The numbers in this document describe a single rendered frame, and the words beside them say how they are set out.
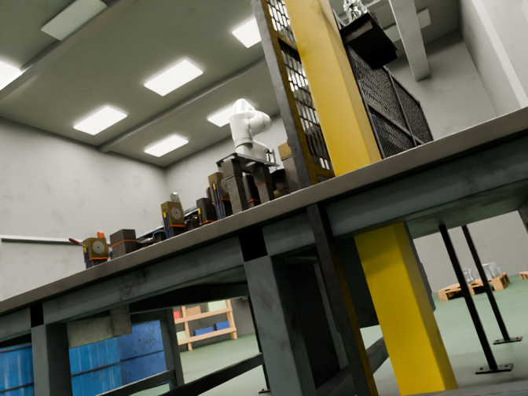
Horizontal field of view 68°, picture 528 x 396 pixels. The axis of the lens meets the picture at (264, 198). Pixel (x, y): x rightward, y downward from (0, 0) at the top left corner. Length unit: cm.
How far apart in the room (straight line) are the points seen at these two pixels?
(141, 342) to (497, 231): 803
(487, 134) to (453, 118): 991
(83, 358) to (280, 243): 300
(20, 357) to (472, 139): 399
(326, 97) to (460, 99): 989
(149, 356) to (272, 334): 361
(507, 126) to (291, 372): 67
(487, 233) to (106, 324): 926
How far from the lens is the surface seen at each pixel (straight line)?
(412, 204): 87
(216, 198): 162
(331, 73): 108
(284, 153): 154
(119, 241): 219
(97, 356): 382
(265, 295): 97
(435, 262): 1022
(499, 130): 85
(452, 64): 1128
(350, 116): 102
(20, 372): 428
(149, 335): 453
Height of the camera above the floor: 46
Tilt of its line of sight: 16 degrees up
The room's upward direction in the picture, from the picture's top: 14 degrees counter-clockwise
